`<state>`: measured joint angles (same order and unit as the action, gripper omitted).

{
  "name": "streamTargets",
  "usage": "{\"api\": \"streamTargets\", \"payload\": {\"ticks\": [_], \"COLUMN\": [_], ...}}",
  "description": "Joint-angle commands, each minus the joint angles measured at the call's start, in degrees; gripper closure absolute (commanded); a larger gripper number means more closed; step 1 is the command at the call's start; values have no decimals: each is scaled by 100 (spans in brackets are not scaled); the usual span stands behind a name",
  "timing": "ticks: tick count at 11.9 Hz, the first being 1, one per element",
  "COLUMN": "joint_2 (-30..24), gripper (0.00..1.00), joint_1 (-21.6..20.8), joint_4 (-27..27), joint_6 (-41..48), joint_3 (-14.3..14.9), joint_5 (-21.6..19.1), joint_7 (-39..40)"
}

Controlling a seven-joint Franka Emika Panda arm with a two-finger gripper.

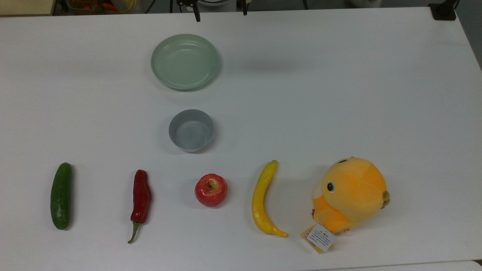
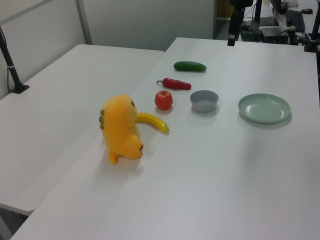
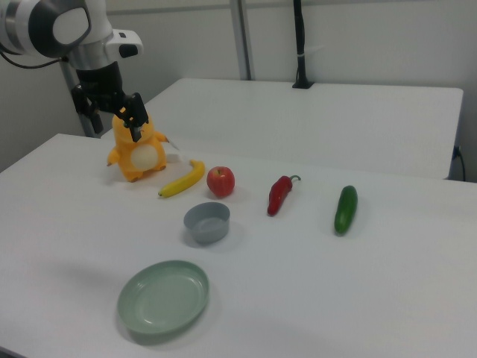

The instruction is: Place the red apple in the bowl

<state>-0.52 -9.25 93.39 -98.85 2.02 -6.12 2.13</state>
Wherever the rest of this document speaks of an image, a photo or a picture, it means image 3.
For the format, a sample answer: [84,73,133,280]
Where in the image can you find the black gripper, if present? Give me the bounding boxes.
[72,60,150,143]

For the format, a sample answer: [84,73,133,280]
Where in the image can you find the red apple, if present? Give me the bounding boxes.
[206,166,236,199]

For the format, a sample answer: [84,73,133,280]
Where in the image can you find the grey bowl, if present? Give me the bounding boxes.
[183,201,231,245]

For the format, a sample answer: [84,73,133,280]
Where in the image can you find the orange dinosaur plush toy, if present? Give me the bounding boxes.
[105,113,186,183]

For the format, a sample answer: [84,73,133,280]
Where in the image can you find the yellow banana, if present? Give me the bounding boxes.
[157,159,206,199]

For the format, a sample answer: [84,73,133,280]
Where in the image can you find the white background table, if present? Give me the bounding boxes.
[100,77,465,180]

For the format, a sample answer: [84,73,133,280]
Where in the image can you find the red chili pepper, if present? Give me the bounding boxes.
[266,174,303,217]

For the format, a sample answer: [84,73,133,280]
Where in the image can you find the pale green plate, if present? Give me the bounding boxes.
[117,260,211,335]

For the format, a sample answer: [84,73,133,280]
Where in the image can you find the black pole with clamp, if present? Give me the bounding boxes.
[291,0,316,90]

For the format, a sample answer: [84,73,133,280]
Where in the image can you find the green cucumber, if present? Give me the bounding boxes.
[333,185,359,236]

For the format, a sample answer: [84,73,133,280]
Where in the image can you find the silver wall frame post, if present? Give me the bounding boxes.
[228,0,256,81]

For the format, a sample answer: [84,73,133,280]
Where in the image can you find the black cable at table edge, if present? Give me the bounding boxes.
[452,145,467,182]

